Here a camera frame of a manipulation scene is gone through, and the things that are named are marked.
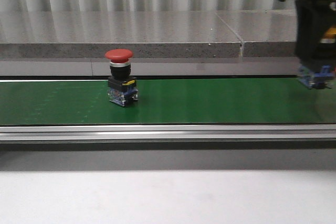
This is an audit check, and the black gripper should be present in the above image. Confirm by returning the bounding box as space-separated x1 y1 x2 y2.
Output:
278 0 335 62

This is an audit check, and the yellow mushroom push button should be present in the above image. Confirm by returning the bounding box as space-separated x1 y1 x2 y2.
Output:
298 25 335 89

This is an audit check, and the red mushroom push button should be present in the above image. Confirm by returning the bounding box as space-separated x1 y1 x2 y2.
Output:
105 49 138 107

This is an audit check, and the grey stone slab right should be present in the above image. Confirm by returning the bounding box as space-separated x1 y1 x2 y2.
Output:
216 10 297 58

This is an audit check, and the grey stone slab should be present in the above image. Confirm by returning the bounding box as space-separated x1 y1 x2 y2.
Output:
1 11 240 59
216 10 297 58

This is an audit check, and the green conveyor belt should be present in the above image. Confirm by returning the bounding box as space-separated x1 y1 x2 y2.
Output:
1 78 335 125

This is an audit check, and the grey stone slab left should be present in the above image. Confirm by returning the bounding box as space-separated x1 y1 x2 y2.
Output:
1 11 240 59

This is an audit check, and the aluminium conveyor side rail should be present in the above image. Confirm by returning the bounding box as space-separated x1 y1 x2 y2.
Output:
1 124 335 144

